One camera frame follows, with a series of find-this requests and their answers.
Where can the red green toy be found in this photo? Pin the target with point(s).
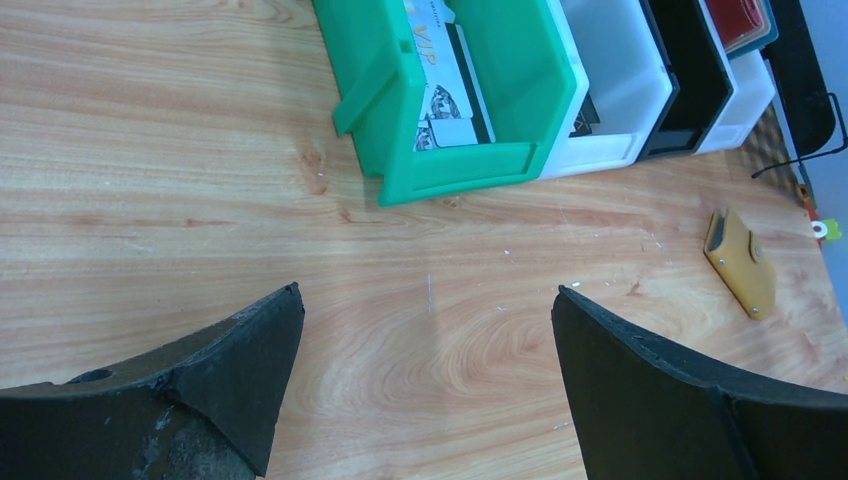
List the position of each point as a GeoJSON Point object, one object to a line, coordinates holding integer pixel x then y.
{"type": "Point", "coordinates": [824, 230]}

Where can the silver white cards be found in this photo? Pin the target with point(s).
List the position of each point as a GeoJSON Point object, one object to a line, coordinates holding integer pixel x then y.
{"type": "Point", "coordinates": [453, 111]}

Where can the blue card holder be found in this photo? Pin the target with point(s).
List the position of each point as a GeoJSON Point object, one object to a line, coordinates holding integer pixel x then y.
{"type": "Point", "coordinates": [760, 36]}

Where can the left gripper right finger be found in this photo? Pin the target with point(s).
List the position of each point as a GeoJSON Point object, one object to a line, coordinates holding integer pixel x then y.
{"type": "Point", "coordinates": [646, 407]}

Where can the white bin with card holders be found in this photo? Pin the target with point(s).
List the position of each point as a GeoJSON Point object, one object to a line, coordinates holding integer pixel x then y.
{"type": "Point", "coordinates": [752, 92]}

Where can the black cards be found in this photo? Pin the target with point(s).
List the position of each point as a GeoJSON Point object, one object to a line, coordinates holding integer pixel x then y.
{"type": "Point", "coordinates": [587, 119]}

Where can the green plastic bin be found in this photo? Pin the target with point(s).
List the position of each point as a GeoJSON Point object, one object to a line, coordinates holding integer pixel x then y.
{"type": "Point", "coordinates": [527, 81]}

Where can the white bin with black cards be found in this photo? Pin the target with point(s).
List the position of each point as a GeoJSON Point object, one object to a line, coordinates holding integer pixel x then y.
{"type": "Point", "coordinates": [617, 62]}

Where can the yellow leather card holder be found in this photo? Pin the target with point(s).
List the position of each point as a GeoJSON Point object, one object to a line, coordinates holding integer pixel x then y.
{"type": "Point", "coordinates": [741, 262]}

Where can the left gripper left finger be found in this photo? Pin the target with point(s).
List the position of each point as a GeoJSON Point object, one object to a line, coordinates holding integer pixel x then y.
{"type": "Point", "coordinates": [202, 407]}

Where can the black plastic bin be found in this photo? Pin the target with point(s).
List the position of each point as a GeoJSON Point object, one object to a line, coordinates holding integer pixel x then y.
{"type": "Point", "coordinates": [699, 72]}

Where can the red card holder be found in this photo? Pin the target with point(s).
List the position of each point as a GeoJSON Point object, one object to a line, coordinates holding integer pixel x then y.
{"type": "Point", "coordinates": [735, 19]}

